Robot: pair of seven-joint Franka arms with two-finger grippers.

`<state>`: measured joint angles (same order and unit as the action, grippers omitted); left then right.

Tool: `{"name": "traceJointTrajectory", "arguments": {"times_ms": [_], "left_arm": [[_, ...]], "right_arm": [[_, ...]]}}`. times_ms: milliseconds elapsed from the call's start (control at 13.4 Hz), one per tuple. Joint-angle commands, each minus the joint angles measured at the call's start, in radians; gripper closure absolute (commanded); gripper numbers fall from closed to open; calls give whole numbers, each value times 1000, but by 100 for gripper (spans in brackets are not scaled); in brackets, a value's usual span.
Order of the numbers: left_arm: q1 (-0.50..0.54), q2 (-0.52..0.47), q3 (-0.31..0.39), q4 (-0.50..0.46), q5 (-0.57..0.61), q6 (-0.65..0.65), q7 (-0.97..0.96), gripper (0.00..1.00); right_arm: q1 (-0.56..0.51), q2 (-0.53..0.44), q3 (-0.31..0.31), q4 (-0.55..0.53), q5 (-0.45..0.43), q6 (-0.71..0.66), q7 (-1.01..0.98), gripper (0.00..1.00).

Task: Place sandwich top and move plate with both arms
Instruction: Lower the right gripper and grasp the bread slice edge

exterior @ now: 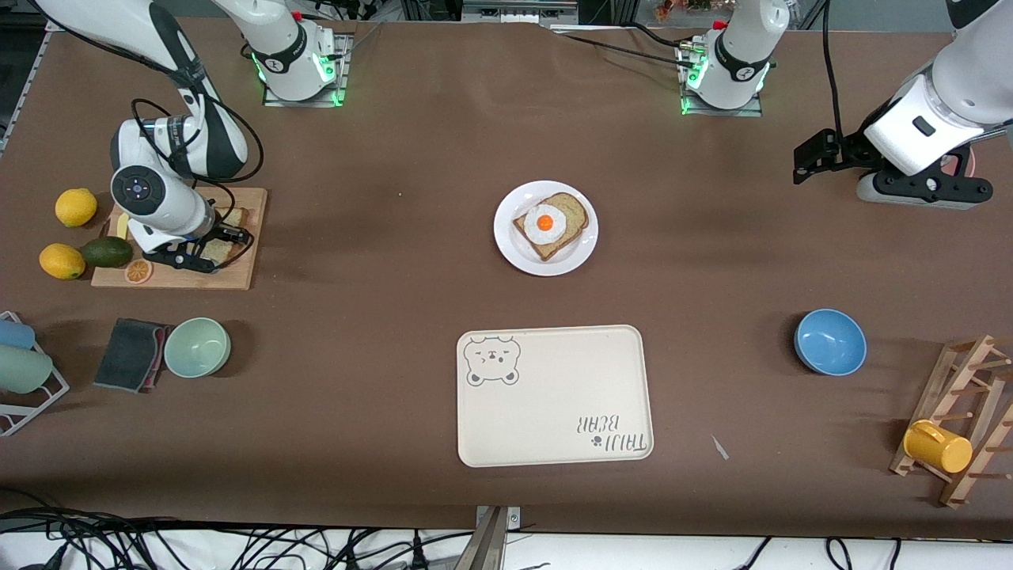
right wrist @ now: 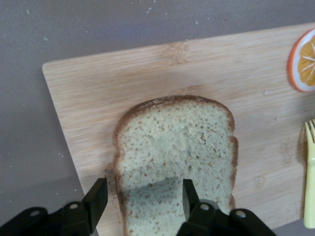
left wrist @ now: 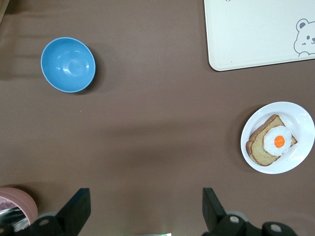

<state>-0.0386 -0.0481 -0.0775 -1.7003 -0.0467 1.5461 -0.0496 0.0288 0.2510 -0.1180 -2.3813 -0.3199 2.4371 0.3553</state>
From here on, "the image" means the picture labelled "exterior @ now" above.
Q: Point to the yellow lemon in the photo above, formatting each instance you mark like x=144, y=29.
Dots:
x=76, y=207
x=62, y=261

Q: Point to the pale green bowl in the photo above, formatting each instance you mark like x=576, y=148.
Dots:
x=198, y=347

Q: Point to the yellow plastic knife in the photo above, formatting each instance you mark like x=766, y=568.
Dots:
x=121, y=227

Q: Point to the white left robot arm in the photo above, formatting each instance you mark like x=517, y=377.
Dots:
x=740, y=47

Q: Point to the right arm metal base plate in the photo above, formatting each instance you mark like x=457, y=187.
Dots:
x=342, y=79

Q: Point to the grey metal frame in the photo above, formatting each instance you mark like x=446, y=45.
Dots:
x=514, y=9

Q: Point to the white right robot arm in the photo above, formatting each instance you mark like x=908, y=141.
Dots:
x=158, y=198

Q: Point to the yellow mug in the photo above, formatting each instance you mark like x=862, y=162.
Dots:
x=942, y=450

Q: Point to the seeded brown bread slice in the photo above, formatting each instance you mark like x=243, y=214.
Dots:
x=215, y=255

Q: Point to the wooden mug rack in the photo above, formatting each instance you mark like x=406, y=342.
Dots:
x=922, y=408

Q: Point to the green avocado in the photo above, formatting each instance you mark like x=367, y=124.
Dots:
x=107, y=252

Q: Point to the pink bowl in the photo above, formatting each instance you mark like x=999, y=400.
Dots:
x=961, y=162

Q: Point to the blue bowl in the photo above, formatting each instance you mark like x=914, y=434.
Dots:
x=831, y=342

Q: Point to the silver table edge bracket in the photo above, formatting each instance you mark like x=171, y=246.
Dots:
x=513, y=518

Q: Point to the orange dried flowers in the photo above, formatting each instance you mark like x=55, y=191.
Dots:
x=681, y=8

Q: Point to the light blue cup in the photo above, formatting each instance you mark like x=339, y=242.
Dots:
x=16, y=334

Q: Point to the fried egg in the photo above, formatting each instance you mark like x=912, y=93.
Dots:
x=544, y=223

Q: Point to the dark metal beam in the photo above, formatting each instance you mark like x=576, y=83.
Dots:
x=487, y=550

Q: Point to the metal spoon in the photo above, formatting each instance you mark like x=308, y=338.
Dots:
x=993, y=136

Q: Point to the pale green cup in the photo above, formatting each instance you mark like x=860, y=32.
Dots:
x=24, y=370

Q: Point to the orange fruit slice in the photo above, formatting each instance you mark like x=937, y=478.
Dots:
x=138, y=271

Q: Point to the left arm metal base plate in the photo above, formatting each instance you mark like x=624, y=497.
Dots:
x=728, y=112

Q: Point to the toasted bread slice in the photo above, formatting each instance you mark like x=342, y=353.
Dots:
x=574, y=207

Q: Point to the small white tape scrap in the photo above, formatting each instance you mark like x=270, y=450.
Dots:
x=719, y=447

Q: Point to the dark grey cloth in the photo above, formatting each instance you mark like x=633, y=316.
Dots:
x=127, y=355

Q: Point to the cream bear print tray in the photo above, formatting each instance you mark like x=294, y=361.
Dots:
x=554, y=396

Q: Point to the white round plate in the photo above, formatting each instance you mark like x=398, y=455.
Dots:
x=514, y=252

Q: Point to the wooden cutting board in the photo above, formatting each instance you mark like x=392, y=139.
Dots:
x=245, y=275

